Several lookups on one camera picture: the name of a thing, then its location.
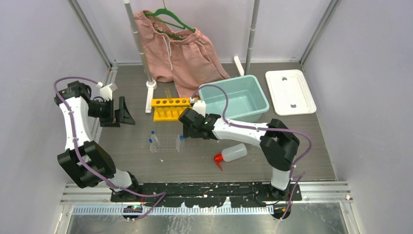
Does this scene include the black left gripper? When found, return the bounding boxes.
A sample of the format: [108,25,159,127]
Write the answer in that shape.
[87,96,134,127]

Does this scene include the blue capped tube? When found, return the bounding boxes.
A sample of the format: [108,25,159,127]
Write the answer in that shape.
[149,139,157,153]
[178,136,185,152]
[151,131,160,146]

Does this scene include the clear test tube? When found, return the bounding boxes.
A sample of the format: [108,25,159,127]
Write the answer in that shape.
[165,88,173,103]

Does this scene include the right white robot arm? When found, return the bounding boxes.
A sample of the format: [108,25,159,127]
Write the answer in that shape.
[178,108,300,200]

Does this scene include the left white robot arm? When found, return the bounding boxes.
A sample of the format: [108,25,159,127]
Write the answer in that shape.
[54,77,142,201]

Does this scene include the yellow test tube rack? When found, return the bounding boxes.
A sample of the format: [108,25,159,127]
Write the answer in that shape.
[151,97,193,122]

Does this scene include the clear acrylic tube rack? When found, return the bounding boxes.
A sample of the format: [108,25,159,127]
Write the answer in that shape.
[156,135,180,153]

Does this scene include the left metal rack pole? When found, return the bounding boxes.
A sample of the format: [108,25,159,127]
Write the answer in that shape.
[123,0,157,89]

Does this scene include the metal rack pole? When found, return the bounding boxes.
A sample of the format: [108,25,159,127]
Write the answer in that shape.
[123,0,157,89]
[244,0,260,75]

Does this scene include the white wash bottle red cap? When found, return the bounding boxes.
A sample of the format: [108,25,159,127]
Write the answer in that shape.
[213,143,247,171]

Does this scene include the teal plastic bin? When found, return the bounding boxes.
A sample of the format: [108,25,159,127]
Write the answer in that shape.
[198,75,269,122]

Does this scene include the pink shorts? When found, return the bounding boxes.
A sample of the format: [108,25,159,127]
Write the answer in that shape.
[133,10,230,98]

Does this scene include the white rack foot right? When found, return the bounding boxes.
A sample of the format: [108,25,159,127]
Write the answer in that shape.
[233,56,244,76]

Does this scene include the white bin lid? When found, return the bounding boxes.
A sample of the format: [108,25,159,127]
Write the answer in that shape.
[265,69,317,116]

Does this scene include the green clothes hanger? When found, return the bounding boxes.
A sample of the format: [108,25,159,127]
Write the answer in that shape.
[143,7,196,41]

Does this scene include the right metal rack pole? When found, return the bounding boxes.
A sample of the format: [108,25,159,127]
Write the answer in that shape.
[244,0,260,75]

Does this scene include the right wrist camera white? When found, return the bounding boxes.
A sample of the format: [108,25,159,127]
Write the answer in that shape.
[189,98,206,117]

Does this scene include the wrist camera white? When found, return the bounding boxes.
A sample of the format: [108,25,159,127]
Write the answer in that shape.
[189,98,206,117]
[96,82,117,101]

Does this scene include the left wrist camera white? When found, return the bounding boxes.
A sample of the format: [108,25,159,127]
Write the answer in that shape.
[96,82,117,101]

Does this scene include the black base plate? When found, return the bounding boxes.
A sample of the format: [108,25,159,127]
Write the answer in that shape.
[111,181,303,209]

